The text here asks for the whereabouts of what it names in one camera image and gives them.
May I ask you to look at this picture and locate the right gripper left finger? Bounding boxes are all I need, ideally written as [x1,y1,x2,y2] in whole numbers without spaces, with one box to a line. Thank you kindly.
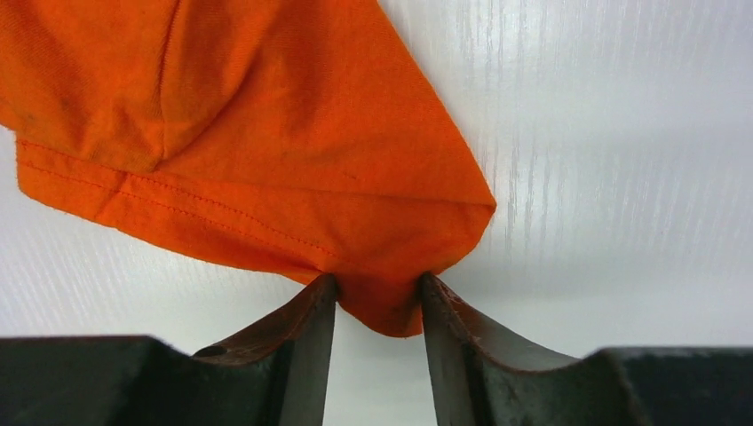
[1,274,337,425]

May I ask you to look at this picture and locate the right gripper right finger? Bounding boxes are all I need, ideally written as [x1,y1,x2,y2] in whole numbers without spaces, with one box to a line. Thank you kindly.
[419,274,752,425]

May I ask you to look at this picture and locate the orange t shirt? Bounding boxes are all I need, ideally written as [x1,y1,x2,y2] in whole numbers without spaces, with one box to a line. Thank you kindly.
[1,1,496,337]

